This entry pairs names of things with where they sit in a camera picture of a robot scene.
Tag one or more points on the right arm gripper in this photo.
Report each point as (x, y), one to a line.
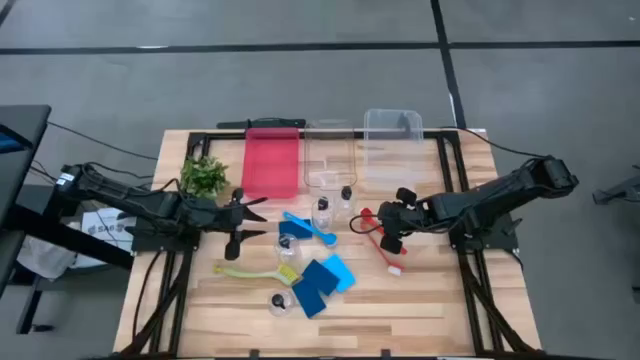
(412, 215)

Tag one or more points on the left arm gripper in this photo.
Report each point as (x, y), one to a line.
(220, 216)

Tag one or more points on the green dish brush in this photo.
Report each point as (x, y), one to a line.
(289, 275)

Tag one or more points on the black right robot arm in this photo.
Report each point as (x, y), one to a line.
(500, 192)

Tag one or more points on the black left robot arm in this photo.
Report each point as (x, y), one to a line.
(125, 197)

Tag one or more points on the blue scrub sponge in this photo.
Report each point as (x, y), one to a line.
(292, 232)
(320, 277)
(344, 272)
(307, 300)

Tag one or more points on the red plastic bin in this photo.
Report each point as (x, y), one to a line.
(270, 165)

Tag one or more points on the large clear plastic bin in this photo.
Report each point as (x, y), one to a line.
(395, 150)

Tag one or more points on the green potted plant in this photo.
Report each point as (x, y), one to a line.
(202, 175)

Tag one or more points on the narrow clear plastic bin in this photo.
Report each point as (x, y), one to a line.
(330, 150)

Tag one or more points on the black power strip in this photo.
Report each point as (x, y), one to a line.
(270, 123)

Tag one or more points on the white printed cardboard box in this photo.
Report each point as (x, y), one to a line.
(100, 227)

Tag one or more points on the white plastic bag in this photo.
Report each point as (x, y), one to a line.
(45, 257)

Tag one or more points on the black floor stand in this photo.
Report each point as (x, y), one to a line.
(622, 191)

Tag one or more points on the black desk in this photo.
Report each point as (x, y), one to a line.
(25, 125)

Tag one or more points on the small lit display screen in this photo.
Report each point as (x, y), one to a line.
(12, 142)

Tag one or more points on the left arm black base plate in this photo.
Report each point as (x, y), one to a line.
(160, 242)

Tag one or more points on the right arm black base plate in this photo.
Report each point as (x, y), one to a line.
(495, 241)

